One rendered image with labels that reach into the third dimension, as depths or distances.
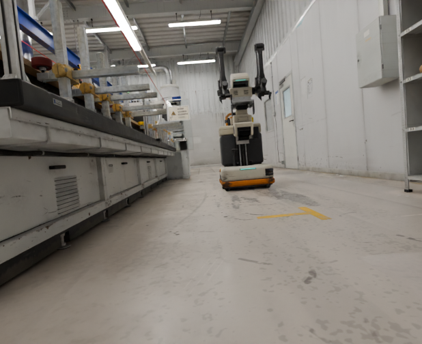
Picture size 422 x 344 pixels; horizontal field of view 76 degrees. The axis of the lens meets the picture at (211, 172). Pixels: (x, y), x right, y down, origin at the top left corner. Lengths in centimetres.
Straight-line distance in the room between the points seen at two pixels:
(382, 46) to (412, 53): 58
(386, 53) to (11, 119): 312
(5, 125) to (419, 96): 270
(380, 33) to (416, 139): 119
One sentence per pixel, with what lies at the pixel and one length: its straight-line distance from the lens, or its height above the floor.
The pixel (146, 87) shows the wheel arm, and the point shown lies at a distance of 154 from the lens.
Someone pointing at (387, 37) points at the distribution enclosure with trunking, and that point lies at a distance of 341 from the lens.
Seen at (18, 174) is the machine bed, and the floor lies 42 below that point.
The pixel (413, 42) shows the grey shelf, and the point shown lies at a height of 119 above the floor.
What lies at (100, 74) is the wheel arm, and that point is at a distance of 134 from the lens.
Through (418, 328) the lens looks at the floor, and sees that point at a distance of 83.
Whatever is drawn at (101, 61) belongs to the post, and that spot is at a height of 105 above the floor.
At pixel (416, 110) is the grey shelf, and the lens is 277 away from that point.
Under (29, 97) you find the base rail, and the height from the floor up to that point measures 65.
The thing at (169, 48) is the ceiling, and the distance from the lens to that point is 1198.
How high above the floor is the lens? 42
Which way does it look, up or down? 3 degrees down
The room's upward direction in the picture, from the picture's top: 5 degrees counter-clockwise
